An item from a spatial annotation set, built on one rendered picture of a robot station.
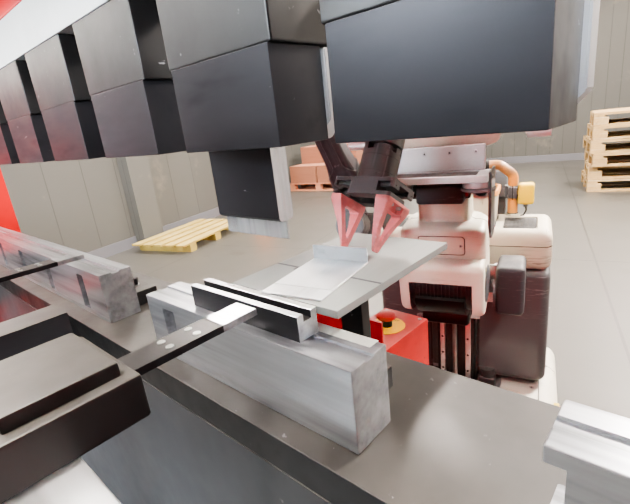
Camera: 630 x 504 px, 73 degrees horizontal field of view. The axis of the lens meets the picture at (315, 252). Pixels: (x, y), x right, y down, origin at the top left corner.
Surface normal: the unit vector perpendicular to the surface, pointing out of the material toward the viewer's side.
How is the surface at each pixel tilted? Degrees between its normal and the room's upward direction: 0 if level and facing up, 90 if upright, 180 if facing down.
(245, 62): 90
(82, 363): 0
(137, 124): 90
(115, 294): 90
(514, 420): 0
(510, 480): 0
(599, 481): 90
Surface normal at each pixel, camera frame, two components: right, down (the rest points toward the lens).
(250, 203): -0.66, 0.29
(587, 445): -0.11, -0.95
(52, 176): 0.89, 0.04
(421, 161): -0.44, 0.31
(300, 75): 0.75, 0.12
